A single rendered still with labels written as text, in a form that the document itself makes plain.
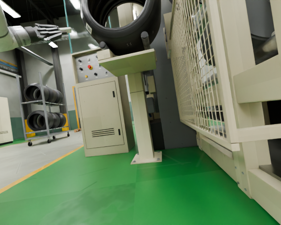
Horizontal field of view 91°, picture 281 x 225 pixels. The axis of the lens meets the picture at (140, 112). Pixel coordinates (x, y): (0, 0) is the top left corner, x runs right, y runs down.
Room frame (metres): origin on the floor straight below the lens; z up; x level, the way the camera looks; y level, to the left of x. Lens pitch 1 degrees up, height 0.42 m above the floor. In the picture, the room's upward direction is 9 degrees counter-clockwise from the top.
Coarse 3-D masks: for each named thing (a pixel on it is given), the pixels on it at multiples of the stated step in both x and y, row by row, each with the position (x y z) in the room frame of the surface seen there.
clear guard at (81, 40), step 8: (64, 0) 1.69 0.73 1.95; (72, 0) 1.68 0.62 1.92; (80, 0) 1.66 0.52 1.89; (72, 8) 1.68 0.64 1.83; (72, 16) 1.68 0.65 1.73; (80, 16) 1.67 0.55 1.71; (72, 24) 1.68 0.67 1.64; (80, 24) 1.67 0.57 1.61; (72, 32) 1.69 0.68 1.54; (80, 32) 1.67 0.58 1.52; (72, 40) 1.69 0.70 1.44; (80, 40) 1.67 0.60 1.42; (88, 40) 1.66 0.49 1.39; (72, 48) 1.69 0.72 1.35; (80, 48) 1.68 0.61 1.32; (88, 48) 1.66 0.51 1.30
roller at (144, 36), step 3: (141, 33) 0.85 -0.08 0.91; (144, 33) 0.84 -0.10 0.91; (147, 33) 0.84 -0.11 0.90; (141, 36) 0.85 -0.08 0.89; (144, 36) 0.84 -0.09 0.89; (147, 36) 0.84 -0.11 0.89; (144, 39) 0.86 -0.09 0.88; (147, 39) 0.87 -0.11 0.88; (144, 42) 0.90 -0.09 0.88; (147, 42) 0.91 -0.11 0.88; (144, 45) 0.94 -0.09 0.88; (147, 45) 0.94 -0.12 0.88; (147, 48) 0.98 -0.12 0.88; (150, 48) 1.04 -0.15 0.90
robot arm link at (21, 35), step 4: (12, 28) 0.64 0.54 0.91; (16, 28) 0.65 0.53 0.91; (20, 28) 0.66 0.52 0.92; (12, 32) 0.64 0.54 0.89; (16, 32) 0.65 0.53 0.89; (20, 32) 0.66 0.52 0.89; (24, 32) 0.67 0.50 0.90; (16, 36) 0.65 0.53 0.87; (20, 36) 0.66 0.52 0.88; (24, 36) 0.67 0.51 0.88; (28, 36) 0.69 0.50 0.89; (20, 40) 0.67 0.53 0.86; (24, 40) 0.68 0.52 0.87; (28, 40) 0.69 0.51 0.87; (20, 44) 0.68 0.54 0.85; (24, 44) 0.69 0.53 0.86; (28, 44) 0.71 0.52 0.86
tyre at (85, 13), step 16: (96, 0) 1.06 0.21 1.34; (112, 0) 1.13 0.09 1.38; (128, 0) 1.12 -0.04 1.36; (144, 0) 1.09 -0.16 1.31; (160, 0) 0.87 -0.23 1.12; (96, 16) 1.13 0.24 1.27; (144, 16) 0.84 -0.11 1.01; (160, 16) 0.95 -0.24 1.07; (96, 32) 0.89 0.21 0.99; (112, 32) 0.87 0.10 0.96; (128, 32) 0.86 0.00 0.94; (112, 48) 0.97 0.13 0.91; (128, 48) 0.96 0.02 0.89; (144, 48) 1.05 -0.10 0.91
